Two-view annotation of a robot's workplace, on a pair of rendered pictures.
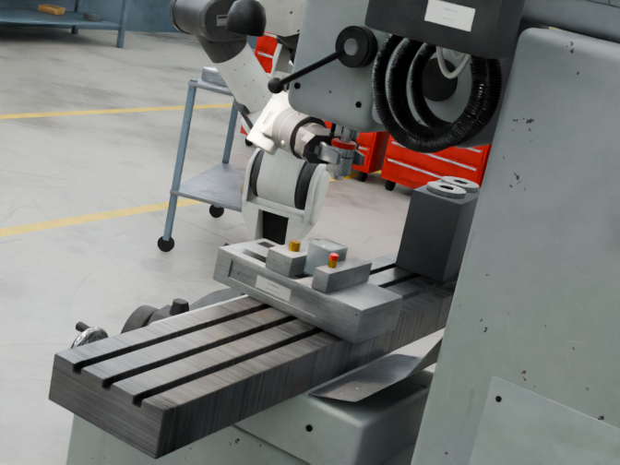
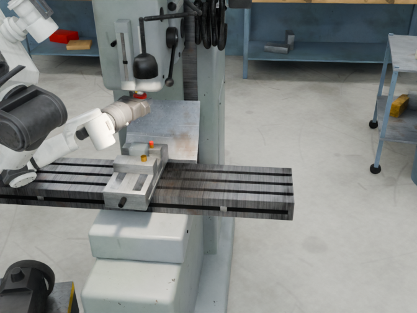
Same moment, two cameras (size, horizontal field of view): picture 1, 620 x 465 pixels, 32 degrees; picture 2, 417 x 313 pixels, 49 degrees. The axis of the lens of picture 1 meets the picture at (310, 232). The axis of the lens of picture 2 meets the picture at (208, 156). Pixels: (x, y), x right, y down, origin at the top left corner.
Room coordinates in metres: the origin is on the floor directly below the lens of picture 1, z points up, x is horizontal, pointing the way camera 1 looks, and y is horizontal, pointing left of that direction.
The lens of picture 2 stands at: (2.33, 1.41, 1.90)
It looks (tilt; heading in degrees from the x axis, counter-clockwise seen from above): 31 degrees down; 246
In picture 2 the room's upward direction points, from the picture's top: 1 degrees counter-clockwise
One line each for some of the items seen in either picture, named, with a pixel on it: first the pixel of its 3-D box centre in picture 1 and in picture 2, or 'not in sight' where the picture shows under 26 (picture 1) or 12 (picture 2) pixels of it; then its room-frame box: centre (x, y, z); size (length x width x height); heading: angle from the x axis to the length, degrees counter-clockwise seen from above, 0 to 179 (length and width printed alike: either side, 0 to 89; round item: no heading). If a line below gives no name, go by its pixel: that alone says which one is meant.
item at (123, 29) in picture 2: not in sight; (126, 55); (2.01, 0.07, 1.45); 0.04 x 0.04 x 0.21; 59
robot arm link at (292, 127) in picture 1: (314, 142); (124, 112); (2.02, 0.03, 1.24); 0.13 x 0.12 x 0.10; 128
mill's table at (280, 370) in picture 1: (322, 324); (131, 184); (2.01, -0.06, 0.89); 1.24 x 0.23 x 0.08; 149
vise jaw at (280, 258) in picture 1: (301, 256); (135, 164); (2.00, 0.01, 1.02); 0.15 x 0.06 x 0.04; 147
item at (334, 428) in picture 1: (293, 377); (150, 206); (1.95, -0.03, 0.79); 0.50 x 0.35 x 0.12; 59
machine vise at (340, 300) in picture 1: (308, 278); (138, 169); (1.99, -0.02, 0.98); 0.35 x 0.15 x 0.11; 57
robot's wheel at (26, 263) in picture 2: not in sight; (29, 281); (2.47, -0.13, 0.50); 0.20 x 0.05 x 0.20; 163
